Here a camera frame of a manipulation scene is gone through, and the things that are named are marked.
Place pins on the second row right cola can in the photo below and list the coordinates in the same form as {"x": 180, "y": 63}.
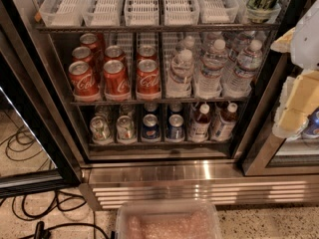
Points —
{"x": 146, "y": 52}

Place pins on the silver green can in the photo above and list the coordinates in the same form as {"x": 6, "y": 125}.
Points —
{"x": 126, "y": 132}
{"x": 100, "y": 130}

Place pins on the front left water bottle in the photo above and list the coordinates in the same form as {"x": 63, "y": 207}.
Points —
{"x": 179, "y": 75}

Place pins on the front middle cola can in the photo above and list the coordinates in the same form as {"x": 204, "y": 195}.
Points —
{"x": 117, "y": 85}

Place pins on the left blue pepsi can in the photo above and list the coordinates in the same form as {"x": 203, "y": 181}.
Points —
{"x": 151, "y": 128}

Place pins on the left silver green can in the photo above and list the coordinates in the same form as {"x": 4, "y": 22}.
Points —
{"x": 100, "y": 130}

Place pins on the front right water bottle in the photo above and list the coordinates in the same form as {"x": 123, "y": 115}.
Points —
{"x": 236, "y": 84}

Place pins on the right tea bottle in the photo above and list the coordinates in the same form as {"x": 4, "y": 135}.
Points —
{"x": 225, "y": 123}

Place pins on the clear plastic bin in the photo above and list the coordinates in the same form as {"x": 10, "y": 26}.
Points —
{"x": 168, "y": 219}

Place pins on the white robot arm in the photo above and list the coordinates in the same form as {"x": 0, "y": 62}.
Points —
{"x": 304, "y": 47}

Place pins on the blue pepsi can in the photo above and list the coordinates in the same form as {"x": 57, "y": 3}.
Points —
{"x": 175, "y": 128}
{"x": 151, "y": 128}

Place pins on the second row left cola can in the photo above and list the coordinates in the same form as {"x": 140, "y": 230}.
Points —
{"x": 84, "y": 54}

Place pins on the right blue pepsi can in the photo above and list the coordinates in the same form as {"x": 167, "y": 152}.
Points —
{"x": 175, "y": 128}

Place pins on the water bottle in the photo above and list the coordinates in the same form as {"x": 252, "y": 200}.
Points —
{"x": 187, "y": 43}
{"x": 236, "y": 84}
{"x": 207, "y": 80}
{"x": 179, "y": 75}

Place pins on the closed right fridge door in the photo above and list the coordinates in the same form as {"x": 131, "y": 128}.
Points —
{"x": 265, "y": 152}

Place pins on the second row middle cola can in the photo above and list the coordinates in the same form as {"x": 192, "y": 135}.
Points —
{"x": 115, "y": 53}

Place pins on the back left cola can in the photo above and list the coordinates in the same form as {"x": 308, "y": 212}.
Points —
{"x": 91, "y": 41}

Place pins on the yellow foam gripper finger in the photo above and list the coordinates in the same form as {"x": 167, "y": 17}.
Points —
{"x": 299, "y": 98}
{"x": 282, "y": 44}

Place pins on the left tea bottle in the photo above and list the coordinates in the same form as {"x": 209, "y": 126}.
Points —
{"x": 199, "y": 123}

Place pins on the open glass fridge door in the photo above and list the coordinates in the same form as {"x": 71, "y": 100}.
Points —
{"x": 35, "y": 157}

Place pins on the tea bottle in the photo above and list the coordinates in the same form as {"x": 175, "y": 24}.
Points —
{"x": 225, "y": 123}
{"x": 199, "y": 123}

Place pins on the front left cola can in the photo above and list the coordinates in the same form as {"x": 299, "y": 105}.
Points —
{"x": 84, "y": 82}

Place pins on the front right cola can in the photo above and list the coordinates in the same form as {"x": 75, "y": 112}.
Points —
{"x": 148, "y": 80}

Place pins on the front middle water bottle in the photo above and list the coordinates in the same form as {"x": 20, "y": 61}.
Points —
{"x": 207, "y": 80}

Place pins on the second row cola can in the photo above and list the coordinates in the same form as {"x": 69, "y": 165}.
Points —
{"x": 146, "y": 52}
{"x": 115, "y": 53}
{"x": 84, "y": 54}

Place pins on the back left water bottle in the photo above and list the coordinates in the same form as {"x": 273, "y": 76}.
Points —
{"x": 187, "y": 43}

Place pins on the right silver green can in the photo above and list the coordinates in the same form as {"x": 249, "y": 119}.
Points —
{"x": 126, "y": 132}

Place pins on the blue can behind glass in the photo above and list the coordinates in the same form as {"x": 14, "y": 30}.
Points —
{"x": 312, "y": 129}

